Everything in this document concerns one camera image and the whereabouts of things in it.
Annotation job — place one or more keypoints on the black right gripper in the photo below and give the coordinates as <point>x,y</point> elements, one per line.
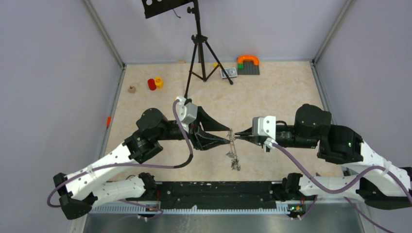
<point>248,135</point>

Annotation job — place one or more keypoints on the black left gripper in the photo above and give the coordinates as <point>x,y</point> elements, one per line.
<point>202,141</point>

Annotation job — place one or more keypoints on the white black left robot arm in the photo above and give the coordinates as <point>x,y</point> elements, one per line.
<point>92,186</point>

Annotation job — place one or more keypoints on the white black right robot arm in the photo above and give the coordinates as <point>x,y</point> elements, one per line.
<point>375,180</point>

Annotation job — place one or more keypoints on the blue playing card box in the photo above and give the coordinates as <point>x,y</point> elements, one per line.
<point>231,72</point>

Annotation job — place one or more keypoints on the grey lego baseplate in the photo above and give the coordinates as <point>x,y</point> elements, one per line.
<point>249,69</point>

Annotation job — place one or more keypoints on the yellow plastic cylinder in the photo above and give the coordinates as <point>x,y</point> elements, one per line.
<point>159,82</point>

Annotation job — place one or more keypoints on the black tripod stand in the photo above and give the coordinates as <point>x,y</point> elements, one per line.
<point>199,40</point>

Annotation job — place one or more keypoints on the red plastic cylinder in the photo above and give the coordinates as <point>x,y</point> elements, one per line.
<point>151,84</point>

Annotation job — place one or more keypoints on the orange plastic arch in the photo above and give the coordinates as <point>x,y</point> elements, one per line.
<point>248,58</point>

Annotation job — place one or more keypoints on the small wooden block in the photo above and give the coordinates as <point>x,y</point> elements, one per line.
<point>132,89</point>

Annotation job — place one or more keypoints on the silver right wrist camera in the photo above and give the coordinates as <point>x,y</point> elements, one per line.
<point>265,126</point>

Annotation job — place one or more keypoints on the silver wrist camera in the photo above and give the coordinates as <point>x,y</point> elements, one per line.
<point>184,111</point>
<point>265,126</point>

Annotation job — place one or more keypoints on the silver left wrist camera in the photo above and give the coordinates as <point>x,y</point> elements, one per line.
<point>184,111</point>

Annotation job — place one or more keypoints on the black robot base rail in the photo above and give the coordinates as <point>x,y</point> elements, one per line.
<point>225,196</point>

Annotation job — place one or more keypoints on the black perforated mount plate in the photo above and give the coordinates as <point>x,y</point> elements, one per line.
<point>156,7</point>

